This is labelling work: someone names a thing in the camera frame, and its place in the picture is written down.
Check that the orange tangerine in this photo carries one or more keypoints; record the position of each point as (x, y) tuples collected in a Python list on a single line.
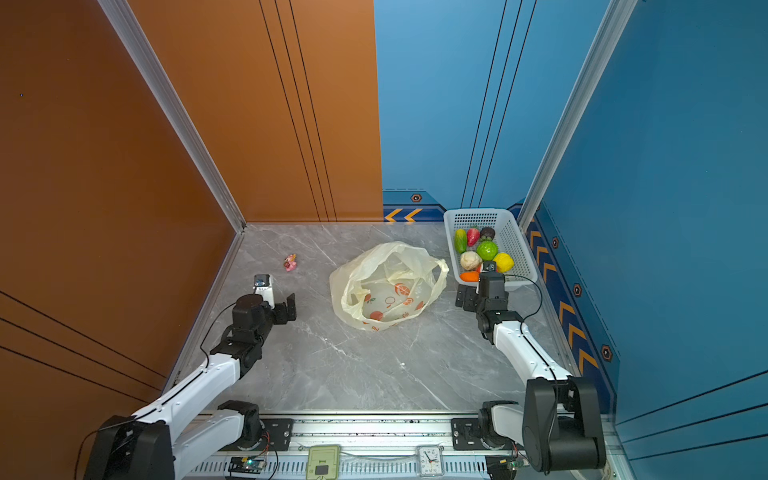
[(470, 276)]

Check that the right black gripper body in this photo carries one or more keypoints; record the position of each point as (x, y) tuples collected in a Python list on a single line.
[(471, 300)]

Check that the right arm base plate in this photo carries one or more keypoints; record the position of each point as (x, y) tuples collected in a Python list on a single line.
[(467, 435)]

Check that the green circuit board left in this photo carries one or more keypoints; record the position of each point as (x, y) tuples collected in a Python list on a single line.
[(249, 465)]

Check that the dark purple mangosteen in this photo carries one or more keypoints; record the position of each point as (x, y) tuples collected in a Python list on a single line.
[(487, 234)]

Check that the small pink toy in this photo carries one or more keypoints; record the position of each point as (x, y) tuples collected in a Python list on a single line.
[(290, 263)]

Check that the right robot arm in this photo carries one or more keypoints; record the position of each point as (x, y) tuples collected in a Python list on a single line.
[(559, 424)]

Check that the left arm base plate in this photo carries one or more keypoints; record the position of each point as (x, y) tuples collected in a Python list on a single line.
[(276, 434)]

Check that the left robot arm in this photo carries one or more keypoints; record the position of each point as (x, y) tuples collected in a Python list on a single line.
[(163, 440)]

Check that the green square device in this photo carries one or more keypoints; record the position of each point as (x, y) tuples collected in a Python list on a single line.
[(323, 462)]

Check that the aluminium front rail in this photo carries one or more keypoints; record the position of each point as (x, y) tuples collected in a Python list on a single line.
[(373, 446)]

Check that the cream bumpy fruit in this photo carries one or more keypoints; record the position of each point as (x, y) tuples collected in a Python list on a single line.
[(470, 260)]

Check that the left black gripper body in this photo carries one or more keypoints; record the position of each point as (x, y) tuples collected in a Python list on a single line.
[(280, 317)]

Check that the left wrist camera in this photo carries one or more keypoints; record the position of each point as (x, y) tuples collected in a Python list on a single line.
[(263, 286)]

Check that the red strawberry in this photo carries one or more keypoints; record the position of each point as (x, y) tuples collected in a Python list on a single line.
[(473, 236)]

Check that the circuit board right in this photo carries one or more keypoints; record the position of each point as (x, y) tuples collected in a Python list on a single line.
[(503, 467)]

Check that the yellow bumpy fruit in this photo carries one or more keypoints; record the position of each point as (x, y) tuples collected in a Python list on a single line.
[(503, 262)]

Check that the yellow green pear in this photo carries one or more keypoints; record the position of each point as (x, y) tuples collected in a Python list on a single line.
[(460, 241)]

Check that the yellow translucent plastic bag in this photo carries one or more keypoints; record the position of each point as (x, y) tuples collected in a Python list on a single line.
[(387, 285)]

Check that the white plastic basket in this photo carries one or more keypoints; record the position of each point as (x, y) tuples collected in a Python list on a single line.
[(509, 239)]

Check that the small white clock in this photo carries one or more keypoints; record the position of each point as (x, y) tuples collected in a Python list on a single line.
[(430, 461)]

